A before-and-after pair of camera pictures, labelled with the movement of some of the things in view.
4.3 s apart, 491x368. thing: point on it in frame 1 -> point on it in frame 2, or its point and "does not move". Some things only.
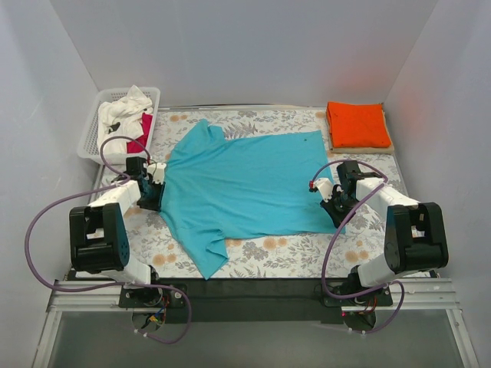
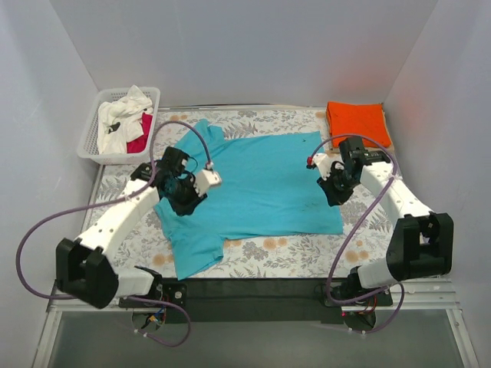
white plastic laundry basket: x=88 y=146 does not move
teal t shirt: x=217 y=189 does not move
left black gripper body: x=152 y=197 -> x=184 y=202
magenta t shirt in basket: x=134 y=146 does not move
